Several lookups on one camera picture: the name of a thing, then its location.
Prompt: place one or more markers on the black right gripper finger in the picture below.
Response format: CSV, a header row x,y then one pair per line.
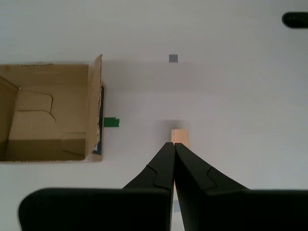
x,y
108,209
240,211

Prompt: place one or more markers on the light wooden block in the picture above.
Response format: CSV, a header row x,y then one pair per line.
x,y
179,136

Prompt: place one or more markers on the brown cardboard box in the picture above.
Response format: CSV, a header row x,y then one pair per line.
x,y
48,108

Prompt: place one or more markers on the grey tape square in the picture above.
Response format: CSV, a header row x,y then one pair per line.
x,y
176,207
173,58

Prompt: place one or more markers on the green tape strip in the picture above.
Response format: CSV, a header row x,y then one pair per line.
x,y
111,122

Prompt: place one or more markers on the black oval table grommet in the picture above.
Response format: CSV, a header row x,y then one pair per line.
x,y
296,20

